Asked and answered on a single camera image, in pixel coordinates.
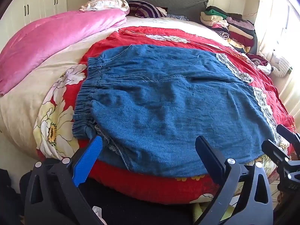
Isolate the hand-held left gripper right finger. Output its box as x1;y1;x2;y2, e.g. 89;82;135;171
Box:
195;135;273;225

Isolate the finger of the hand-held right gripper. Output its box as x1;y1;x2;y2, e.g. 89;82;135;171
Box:
277;124;300;149
261;140;290;167

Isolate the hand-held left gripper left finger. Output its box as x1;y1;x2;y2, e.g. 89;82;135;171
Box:
25;135;105;225

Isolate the blue denim pants lace trim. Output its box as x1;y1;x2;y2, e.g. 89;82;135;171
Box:
72;44;283;178

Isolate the white knitted sweater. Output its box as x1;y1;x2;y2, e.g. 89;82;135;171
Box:
269;54;293;77

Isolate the maroon cloth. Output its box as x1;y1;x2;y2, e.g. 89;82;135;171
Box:
246;53;270;73

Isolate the cream bed sheet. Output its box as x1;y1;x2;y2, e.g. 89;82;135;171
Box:
0;16;225;162

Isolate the red floral blanket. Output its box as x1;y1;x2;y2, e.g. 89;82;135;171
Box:
33;27;297;204

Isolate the pile of folded clothes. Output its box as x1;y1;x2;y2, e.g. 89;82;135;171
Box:
200;5;258;53

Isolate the white curtain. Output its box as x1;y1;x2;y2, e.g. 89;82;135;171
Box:
254;0;300;122

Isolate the pink quilt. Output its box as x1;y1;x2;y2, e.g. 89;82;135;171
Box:
0;8;127;97

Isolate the floral pillow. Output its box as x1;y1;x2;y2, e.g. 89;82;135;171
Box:
80;0;130;14

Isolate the purple striped cloth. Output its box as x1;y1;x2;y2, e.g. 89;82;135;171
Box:
128;0;167;18

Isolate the grey padded headboard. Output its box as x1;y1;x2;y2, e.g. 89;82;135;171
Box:
90;0;209;17

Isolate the white wardrobe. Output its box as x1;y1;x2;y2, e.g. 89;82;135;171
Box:
0;0;68;52

